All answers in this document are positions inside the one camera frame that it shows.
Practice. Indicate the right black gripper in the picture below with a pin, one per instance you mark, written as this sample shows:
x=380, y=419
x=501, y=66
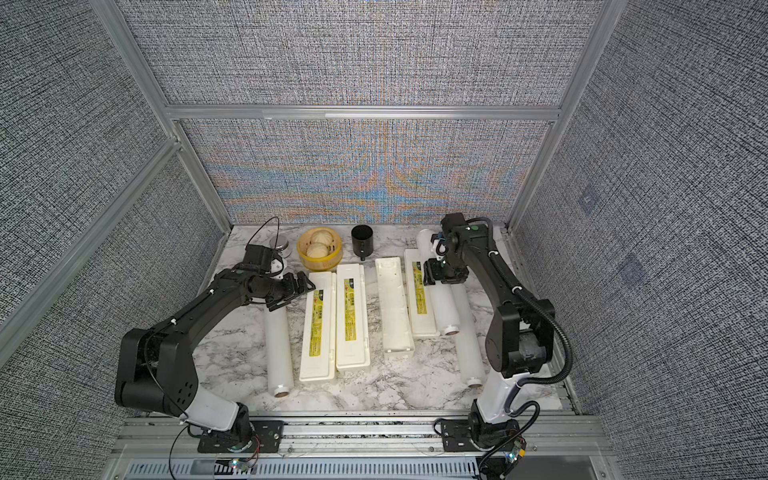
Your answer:
x=432, y=271

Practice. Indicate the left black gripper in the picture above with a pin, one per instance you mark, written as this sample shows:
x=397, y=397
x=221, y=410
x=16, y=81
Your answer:
x=292, y=288

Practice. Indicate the white wrap dispenser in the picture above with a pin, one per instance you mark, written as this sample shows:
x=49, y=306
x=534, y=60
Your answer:
x=352, y=335
x=319, y=335
x=405, y=307

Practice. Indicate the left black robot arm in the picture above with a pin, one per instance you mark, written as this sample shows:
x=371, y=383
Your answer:
x=156, y=370

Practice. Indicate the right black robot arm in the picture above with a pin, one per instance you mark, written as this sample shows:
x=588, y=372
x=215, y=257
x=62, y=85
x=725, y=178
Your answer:
x=525, y=345

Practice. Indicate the yellow bowl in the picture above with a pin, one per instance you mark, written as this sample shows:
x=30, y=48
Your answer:
x=323, y=264

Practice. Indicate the small silver lidded jar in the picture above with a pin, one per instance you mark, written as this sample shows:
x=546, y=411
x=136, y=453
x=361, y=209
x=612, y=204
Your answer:
x=281, y=246

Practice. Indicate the black cup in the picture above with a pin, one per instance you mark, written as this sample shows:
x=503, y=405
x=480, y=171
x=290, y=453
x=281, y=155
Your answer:
x=362, y=241

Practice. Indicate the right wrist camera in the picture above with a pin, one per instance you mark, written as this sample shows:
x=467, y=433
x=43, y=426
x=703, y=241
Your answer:
x=438, y=246

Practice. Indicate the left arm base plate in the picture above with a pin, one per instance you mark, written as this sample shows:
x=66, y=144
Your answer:
x=264, y=436

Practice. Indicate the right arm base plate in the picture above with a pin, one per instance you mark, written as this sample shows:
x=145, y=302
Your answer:
x=460, y=435

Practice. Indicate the aluminium front rail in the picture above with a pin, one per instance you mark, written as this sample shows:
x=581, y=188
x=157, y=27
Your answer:
x=366, y=445

